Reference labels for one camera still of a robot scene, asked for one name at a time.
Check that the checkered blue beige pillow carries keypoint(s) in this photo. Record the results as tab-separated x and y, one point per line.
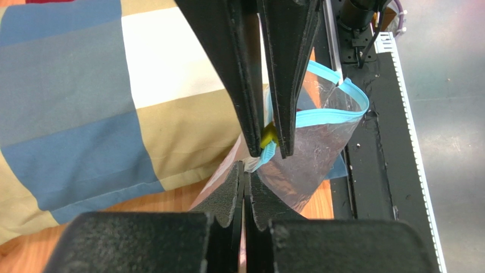
102	102

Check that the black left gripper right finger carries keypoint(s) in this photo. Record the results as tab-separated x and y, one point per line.
278	239

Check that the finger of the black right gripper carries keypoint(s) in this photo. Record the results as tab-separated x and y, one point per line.
289	30
229	32

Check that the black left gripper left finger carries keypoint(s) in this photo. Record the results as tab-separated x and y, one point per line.
204	239

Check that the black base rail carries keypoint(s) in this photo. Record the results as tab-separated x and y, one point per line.
386	177

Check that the clear zip top bag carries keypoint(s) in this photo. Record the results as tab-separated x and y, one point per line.
330	108

